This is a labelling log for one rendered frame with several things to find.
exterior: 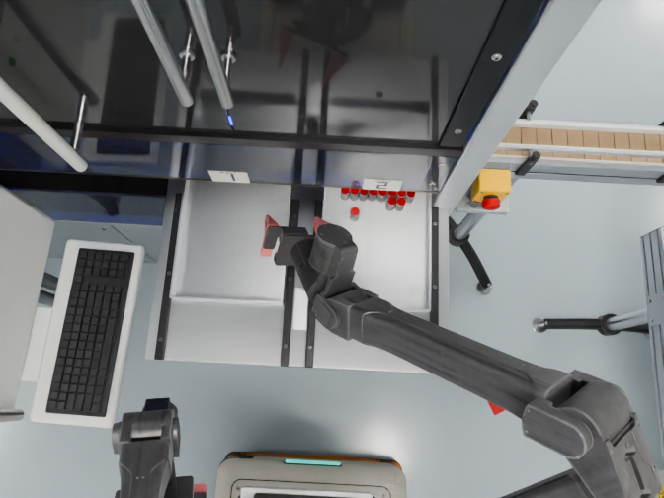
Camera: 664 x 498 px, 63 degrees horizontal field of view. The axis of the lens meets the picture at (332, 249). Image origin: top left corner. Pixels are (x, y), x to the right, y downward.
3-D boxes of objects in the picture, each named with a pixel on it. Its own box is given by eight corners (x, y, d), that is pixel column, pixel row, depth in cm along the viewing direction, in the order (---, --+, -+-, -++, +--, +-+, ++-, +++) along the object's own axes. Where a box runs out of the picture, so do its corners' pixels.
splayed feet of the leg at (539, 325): (531, 314, 218) (544, 309, 204) (656, 321, 218) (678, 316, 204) (532, 335, 216) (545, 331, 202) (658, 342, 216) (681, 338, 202)
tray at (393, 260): (325, 173, 137) (325, 167, 134) (428, 178, 137) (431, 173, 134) (317, 307, 129) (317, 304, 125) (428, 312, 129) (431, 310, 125)
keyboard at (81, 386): (80, 248, 139) (76, 246, 137) (135, 253, 139) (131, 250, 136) (46, 412, 129) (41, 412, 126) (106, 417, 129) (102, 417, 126)
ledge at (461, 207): (455, 161, 141) (456, 158, 139) (504, 163, 141) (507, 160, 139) (455, 211, 137) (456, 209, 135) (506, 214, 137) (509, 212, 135)
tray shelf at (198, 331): (172, 168, 139) (170, 165, 137) (447, 182, 139) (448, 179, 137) (146, 360, 127) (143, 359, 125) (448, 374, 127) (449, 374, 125)
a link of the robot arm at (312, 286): (305, 309, 88) (338, 307, 91) (315, 277, 84) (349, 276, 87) (293, 281, 93) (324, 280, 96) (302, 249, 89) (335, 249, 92)
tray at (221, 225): (190, 165, 137) (186, 159, 134) (293, 171, 137) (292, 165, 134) (173, 299, 128) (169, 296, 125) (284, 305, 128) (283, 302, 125)
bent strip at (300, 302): (296, 270, 131) (295, 264, 125) (308, 271, 131) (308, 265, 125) (292, 329, 127) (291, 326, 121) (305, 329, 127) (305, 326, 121)
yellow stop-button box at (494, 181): (470, 173, 129) (478, 160, 122) (500, 174, 129) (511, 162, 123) (470, 203, 127) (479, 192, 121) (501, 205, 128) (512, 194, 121)
